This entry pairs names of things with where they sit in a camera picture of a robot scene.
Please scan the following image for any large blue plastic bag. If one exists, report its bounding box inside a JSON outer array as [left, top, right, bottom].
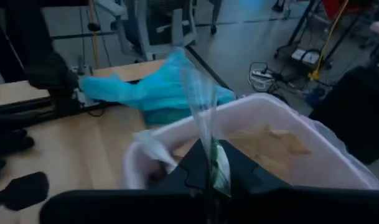
[[78, 47, 237, 125]]

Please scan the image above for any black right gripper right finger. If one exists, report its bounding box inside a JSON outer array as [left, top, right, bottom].
[[220, 141, 379, 224]]

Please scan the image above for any white power strip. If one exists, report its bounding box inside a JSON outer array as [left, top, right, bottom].
[[251, 67, 276, 80]]

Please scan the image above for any grey office chair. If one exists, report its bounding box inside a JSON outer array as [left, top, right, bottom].
[[95, 0, 199, 62]]

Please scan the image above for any white plastic wrapper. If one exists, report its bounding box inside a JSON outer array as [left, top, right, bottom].
[[132, 129, 179, 174]]

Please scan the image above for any large brown paper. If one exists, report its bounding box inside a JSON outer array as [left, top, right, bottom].
[[225, 124, 312, 178]]

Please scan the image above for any clear green printed wrapper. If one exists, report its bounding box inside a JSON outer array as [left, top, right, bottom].
[[179, 67, 233, 197]]

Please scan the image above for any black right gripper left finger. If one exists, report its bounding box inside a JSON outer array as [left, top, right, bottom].
[[39, 139, 212, 224]]

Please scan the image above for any black box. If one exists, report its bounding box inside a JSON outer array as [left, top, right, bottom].
[[309, 63, 379, 166]]

